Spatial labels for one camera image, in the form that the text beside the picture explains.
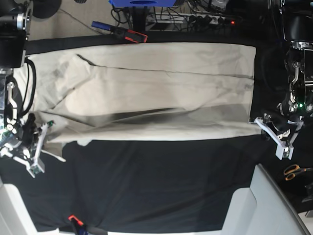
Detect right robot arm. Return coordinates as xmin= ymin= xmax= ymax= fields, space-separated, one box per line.
xmin=0 ymin=0 xmax=54 ymax=177

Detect black round stand base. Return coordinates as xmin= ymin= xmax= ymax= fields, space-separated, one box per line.
xmin=32 ymin=0 xmax=62 ymax=19

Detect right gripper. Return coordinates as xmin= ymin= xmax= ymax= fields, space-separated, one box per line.
xmin=0 ymin=114 xmax=54 ymax=178

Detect black orange clamp top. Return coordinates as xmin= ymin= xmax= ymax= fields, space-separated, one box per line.
xmin=91 ymin=21 xmax=148 ymax=43

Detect blue box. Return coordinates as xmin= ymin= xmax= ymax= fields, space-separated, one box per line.
xmin=109 ymin=0 xmax=183 ymax=7

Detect cream white T-shirt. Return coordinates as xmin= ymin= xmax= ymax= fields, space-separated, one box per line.
xmin=29 ymin=43 xmax=260 ymax=160

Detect orange handled scissors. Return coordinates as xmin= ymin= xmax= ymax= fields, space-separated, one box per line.
xmin=283 ymin=164 xmax=313 ymax=181

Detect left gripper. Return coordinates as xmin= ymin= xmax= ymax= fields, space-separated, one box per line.
xmin=249 ymin=113 xmax=304 ymax=160

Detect black orange clamp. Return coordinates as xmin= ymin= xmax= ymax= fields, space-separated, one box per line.
xmin=91 ymin=21 xmax=148 ymax=43
xmin=68 ymin=215 xmax=108 ymax=235

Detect black table cloth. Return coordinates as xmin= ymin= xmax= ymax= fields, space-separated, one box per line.
xmin=0 ymin=30 xmax=313 ymax=233

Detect black camera pole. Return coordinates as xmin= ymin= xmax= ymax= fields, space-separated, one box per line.
xmin=131 ymin=7 xmax=148 ymax=32

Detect white power strip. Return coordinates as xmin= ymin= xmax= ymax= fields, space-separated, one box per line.
xmin=146 ymin=12 xmax=242 ymax=25

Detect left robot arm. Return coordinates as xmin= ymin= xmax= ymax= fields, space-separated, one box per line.
xmin=251 ymin=0 xmax=313 ymax=159

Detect black orange clamp bottom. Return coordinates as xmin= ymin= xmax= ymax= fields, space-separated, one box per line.
xmin=68 ymin=215 xmax=108 ymax=235

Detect grey white chair left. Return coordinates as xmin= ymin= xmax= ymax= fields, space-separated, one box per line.
xmin=0 ymin=182 xmax=60 ymax=235

